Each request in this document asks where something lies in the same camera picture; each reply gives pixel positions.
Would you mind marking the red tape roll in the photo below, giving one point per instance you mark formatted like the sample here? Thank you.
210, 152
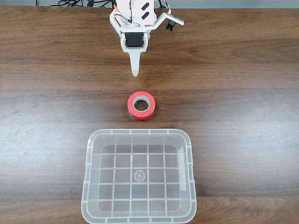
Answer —
142, 113

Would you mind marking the clear plastic box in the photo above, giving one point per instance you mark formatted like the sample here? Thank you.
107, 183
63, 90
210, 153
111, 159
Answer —
139, 177

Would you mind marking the wrist camera on white mount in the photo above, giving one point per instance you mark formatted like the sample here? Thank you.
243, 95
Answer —
175, 19

